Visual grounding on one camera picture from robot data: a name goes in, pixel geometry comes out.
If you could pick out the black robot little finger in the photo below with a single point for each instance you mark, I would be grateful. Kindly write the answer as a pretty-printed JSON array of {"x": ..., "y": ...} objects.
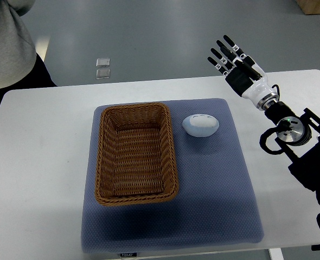
[{"x": 218, "y": 67}]

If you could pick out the lower metal floor plate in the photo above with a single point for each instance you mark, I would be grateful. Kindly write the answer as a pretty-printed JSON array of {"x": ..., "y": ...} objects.
[{"x": 103, "y": 73}]

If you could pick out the person in grey sweater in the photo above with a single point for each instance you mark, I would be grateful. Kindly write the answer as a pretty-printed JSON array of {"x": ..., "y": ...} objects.
[{"x": 21, "y": 67}]

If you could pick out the wooden box corner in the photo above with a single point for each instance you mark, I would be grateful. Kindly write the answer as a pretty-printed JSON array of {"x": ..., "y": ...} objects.
[{"x": 309, "y": 7}]

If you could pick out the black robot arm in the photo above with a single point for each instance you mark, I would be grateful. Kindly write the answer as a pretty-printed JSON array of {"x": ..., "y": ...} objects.
[{"x": 297, "y": 137}]

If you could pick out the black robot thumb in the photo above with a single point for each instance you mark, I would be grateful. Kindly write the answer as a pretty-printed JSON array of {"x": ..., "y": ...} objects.
[{"x": 246, "y": 69}]

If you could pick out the blue white plush toy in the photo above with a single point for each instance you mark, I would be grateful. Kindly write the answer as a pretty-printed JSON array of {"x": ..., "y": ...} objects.
[{"x": 200, "y": 125}]

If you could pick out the upper metal floor plate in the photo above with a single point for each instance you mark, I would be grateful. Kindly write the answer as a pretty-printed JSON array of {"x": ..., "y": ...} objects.
[{"x": 103, "y": 62}]

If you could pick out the metal floor plate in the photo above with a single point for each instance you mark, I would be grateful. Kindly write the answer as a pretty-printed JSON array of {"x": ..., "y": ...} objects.
[
  {"x": 103, "y": 73},
  {"x": 103, "y": 62}
]

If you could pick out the brown wicker basket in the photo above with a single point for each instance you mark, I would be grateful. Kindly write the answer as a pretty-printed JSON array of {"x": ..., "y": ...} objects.
[{"x": 136, "y": 162}]

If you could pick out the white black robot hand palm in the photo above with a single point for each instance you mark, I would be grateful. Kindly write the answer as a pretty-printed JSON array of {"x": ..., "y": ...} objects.
[{"x": 258, "y": 91}]

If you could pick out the white table leg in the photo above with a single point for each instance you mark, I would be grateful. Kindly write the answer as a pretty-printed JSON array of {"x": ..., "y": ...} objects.
[{"x": 276, "y": 254}]

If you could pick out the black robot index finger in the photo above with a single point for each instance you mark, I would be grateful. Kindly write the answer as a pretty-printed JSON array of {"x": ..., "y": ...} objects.
[{"x": 234, "y": 46}]

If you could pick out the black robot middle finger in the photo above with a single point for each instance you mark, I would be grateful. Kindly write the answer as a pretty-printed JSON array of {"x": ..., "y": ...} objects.
[{"x": 229, "y": 54}]

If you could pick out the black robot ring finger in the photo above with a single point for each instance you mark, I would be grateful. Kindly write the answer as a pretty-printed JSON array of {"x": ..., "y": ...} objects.
[{"x": 224, "y": 61}]

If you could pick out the blue fabric mat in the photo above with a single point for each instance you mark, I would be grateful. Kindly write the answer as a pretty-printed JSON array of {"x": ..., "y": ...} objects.
[{"x": 215, "y": 204}]

